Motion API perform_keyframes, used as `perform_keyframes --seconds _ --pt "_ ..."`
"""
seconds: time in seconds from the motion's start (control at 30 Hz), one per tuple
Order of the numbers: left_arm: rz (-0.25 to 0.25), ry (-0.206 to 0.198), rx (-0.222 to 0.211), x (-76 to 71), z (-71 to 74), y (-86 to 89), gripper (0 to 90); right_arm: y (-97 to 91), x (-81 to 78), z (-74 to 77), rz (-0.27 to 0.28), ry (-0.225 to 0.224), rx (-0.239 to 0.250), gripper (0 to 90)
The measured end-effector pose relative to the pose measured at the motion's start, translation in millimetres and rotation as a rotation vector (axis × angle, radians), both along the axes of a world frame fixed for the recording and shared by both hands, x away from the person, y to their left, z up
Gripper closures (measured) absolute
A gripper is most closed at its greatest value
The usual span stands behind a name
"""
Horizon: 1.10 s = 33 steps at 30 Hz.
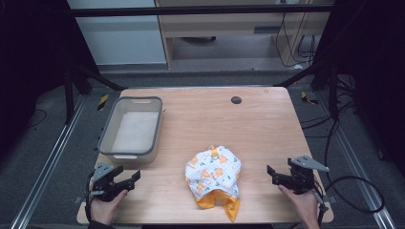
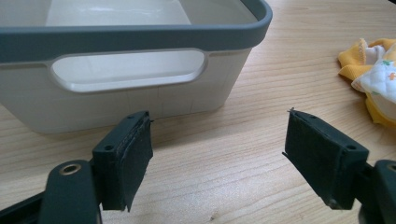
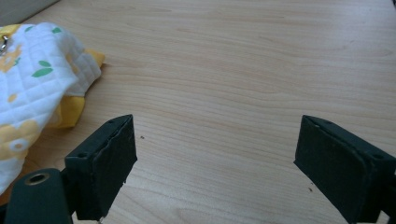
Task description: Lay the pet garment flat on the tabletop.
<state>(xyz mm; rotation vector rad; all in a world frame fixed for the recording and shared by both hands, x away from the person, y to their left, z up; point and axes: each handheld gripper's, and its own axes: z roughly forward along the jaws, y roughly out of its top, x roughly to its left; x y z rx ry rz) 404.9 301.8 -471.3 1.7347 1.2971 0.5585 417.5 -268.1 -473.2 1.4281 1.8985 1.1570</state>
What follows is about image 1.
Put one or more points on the dark round table grommet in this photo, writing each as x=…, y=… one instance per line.
x=236, y=100

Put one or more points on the light wooden desk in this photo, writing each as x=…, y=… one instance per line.
x=223, y=24

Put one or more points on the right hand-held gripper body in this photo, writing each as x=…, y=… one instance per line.
x=302, y=178

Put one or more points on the person's right hand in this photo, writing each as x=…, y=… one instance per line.
x=302, y=206

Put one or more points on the black horizontal metal bar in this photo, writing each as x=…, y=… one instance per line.
x=191, y=10

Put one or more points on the black metal stand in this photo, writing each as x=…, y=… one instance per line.
x=333, y=92
x=68, y=92

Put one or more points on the white basin with grey rim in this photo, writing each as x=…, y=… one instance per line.
x=133, y=130

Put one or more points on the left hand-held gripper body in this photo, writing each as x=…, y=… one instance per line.
x=106, y=186

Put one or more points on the yellow black tape marker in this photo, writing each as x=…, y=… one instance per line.
x=308, y=99
x=102, y=102

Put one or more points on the person's left hand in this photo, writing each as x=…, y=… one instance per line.
x=105, y=210

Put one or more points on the white floral orange baby garment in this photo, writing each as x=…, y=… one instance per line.
x=214, y=178

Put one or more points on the white cabinet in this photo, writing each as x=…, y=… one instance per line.
x=121, y=41

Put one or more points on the aluminium floor rail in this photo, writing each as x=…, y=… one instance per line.
x=359, y=171
x=44, y=171

